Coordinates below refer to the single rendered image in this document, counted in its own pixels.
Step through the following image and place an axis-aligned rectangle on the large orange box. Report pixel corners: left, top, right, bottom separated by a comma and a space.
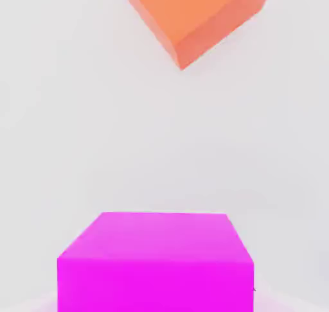
118, 0, 275, 71

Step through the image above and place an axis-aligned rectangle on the small magenta cube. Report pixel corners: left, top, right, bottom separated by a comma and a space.
57, 211, 256, 312

